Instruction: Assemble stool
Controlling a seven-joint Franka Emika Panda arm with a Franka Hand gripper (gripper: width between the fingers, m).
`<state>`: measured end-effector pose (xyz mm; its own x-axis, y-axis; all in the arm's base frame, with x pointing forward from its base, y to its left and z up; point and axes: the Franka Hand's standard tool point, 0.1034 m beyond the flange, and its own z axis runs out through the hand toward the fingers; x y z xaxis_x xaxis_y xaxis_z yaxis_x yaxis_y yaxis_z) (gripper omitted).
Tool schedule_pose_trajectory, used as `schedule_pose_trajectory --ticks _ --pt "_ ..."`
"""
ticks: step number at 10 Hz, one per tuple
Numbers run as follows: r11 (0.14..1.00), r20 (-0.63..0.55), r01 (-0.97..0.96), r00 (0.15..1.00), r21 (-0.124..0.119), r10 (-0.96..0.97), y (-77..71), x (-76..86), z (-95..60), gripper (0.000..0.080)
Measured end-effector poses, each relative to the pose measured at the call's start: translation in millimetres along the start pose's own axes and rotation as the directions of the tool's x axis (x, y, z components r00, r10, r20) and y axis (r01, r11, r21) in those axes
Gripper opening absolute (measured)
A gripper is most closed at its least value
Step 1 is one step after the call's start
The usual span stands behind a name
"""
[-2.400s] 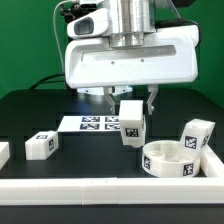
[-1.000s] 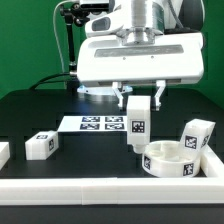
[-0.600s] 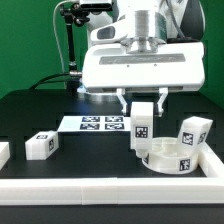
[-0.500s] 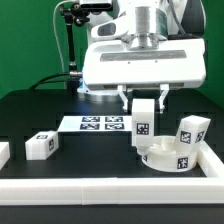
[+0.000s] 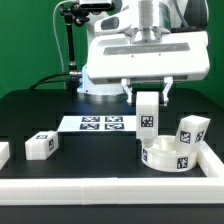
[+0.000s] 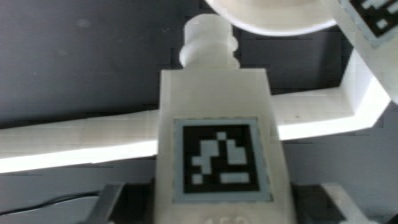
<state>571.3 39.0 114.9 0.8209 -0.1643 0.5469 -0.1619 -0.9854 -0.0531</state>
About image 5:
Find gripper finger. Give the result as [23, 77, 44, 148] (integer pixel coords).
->
[121, 79, 135, 106]
[161, 77, 173, 105]

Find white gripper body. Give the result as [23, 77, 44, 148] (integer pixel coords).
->
[86, 31, 210, 84]

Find white round stool seat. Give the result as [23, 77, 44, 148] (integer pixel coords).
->
[141, 135, 199, 172]

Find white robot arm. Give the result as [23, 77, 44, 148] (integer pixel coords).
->
[79, 0, 210, 99]

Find white marker sheet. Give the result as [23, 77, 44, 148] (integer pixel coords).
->
[58, 115, 136, 132]

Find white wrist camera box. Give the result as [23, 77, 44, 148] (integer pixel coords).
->
[94, 10, 133, 36]

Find black camera stand pole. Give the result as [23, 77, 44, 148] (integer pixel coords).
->
[59, 3, 89, 71]

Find grey cable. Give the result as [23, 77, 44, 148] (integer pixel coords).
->
[52, 0, 76, 74]

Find black cables on table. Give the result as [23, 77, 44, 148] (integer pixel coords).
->
[29, 71, 83, 90]

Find white right fence wall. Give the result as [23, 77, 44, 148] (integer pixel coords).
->
[197, 141, 224, 178]

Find white fence wall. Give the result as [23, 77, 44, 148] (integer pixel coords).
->
[0, 142, 10, 170]
[0, 178, 224, 205]
[197, 141, 224, 178]

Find white front fence wall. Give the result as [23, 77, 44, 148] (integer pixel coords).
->
[0, 178, 224, 205]

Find white left fence wall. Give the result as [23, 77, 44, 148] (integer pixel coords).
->
[0, 142, 10, 170]

